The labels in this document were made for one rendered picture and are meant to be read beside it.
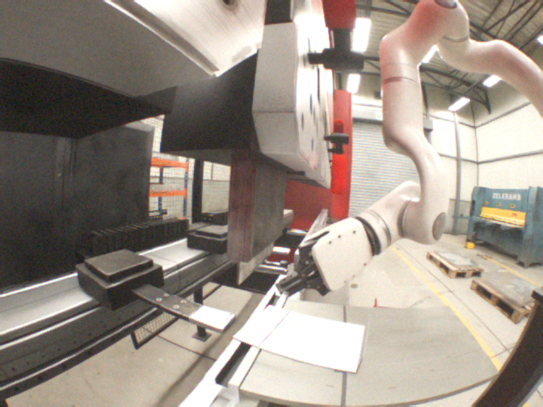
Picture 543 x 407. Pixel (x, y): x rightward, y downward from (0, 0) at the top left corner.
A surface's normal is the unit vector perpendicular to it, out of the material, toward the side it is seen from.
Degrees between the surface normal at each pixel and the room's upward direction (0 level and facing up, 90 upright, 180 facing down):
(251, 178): 90
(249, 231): 90
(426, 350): 0
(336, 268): 94
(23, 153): 90
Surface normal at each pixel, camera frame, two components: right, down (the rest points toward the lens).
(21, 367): 0.96, 0.08
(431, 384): 0.07, -0.99
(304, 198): -0.27, 0.06
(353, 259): 0.24, 0.13
